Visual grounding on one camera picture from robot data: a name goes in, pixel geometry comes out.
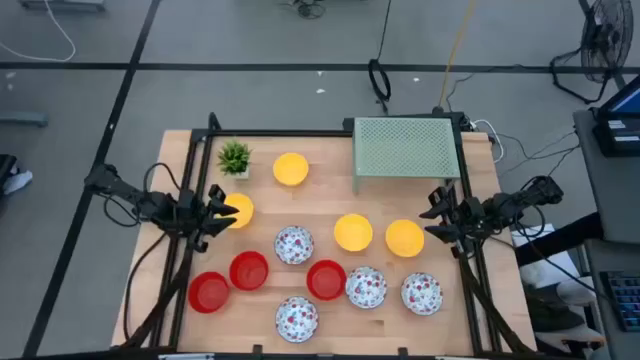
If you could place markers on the black floor fan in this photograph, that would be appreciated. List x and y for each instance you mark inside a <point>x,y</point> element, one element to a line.
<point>611,35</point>

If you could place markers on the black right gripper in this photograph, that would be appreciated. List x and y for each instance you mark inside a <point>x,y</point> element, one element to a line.
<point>472,217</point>

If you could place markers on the black box with white labels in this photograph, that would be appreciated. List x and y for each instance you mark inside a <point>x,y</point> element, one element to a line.
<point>620,145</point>

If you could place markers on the grey desk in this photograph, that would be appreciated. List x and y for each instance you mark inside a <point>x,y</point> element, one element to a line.
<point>615,200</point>
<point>600,260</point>

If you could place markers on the black computer keyboard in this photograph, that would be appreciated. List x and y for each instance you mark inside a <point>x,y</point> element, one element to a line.
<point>627,300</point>

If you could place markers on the green plant in white pot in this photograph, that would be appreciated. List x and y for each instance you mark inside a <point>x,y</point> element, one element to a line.
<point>234,157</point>

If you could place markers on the black diagonal beam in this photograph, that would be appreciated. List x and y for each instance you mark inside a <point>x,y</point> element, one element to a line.
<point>560,240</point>

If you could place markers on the black aluminium table frame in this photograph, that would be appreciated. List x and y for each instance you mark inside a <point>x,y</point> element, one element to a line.
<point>275,133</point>

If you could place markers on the grey metal base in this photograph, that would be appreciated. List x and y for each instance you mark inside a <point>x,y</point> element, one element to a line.
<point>62,4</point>
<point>22,119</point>

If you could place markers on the floral bowl with red outside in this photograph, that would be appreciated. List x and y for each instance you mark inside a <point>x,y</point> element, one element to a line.
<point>293,244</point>
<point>421,293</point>
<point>296,319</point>
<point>366,287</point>

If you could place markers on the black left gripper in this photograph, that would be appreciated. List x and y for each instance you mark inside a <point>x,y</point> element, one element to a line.
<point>187,217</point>

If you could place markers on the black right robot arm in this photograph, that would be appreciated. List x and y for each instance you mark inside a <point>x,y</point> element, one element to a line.
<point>540,192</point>

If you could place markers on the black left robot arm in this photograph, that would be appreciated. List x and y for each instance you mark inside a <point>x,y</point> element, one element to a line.
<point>115,185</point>

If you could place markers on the person's foot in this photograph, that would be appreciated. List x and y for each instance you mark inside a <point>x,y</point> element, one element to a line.
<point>17,181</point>

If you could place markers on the red plastic mini bowl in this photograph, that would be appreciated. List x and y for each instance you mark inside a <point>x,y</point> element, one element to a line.
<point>326,279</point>
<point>248,270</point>
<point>208,292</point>

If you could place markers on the yellow mini bowl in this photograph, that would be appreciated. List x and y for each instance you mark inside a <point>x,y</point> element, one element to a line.
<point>290,169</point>
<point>404,238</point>
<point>244,212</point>
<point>353,232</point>

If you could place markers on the black monitor with blue screen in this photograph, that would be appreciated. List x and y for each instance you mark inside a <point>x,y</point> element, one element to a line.
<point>627,102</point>

